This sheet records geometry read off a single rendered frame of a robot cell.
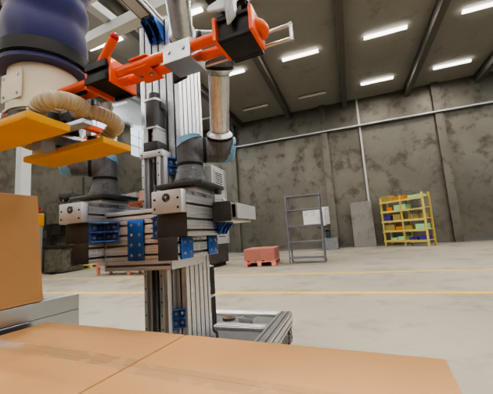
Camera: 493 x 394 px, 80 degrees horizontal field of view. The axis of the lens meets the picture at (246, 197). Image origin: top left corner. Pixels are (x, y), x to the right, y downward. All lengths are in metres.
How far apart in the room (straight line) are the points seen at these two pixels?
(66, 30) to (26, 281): 0.84
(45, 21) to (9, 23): 0.08
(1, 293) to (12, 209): 0.29
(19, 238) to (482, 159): 14.89
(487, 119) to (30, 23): 15.33
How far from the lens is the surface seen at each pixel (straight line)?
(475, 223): 14.73
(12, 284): 1.32
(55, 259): 11.57
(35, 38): 0.99
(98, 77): 0.80
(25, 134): 0.88
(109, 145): 0.90
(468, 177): 14.85
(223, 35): 0.65
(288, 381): 0.60
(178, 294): 1.54
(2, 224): 1.32
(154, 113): 1.61
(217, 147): 1.31
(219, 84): 1.25
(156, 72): 0.76
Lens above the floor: 0.80
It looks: 8 degrees up
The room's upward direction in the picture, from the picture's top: 4 degrees counter-clockwise
